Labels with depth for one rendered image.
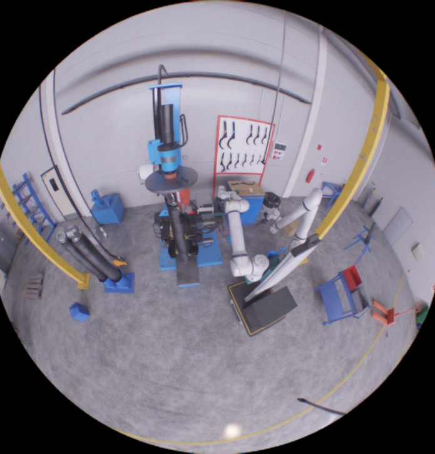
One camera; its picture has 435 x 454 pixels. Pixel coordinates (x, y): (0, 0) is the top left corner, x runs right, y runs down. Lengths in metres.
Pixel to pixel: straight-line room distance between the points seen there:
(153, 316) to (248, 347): 1.68
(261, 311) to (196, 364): 1.43
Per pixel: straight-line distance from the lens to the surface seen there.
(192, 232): 1.93
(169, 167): 1.39
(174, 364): 2.63
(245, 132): 3.61
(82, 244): 1.98
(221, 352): 2.53
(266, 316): 1.78
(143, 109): 3.46
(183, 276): 2.53
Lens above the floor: 2.48
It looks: 48 degrees down
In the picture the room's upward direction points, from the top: 6 degrees clockwise
